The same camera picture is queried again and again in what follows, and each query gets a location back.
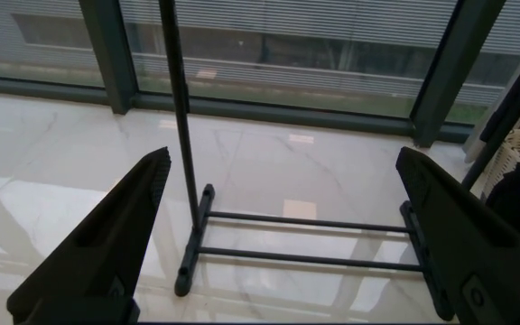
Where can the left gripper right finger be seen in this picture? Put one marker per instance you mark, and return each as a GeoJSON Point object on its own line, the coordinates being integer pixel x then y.
{"type": "Point", "coordinates": [467, 271]}

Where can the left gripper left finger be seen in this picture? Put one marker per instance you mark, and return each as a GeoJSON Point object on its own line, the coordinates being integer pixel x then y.
{"type": "Point", "coordinates": [97, 262]}

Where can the black clothes rack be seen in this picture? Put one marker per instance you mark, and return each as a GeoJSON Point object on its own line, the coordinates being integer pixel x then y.
{"type": "Point", "coordinates": [187, 158]}

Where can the window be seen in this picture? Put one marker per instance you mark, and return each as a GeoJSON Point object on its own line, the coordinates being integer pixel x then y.
{"type": "Point", "coordinates": [287, 45]}

